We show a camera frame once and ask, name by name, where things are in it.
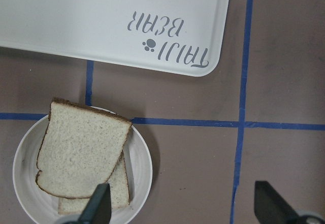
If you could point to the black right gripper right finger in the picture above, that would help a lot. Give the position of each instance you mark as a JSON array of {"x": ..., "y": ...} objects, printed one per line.
[{"x": 271, "y": 207}]

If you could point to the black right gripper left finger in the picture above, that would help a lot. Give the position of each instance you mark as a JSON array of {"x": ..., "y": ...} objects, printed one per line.
[{"x": 98, "y": 208}]

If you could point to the cream round plate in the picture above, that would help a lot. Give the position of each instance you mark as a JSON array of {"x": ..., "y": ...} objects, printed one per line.
[{"x": 43, "y": 208}]

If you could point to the bread slice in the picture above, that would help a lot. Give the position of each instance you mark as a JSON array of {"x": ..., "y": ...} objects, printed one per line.
[
  {"x": 80, "y": 149},
  {"x": 119, "y": 191}
]

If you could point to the bread slice on plate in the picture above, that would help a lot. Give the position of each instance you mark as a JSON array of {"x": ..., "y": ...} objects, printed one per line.
[{"x": 119, "y": 191}]

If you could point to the cream bear tray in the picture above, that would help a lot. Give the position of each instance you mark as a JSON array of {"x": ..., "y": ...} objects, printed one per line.
[{"x": 175, "y": 36}]

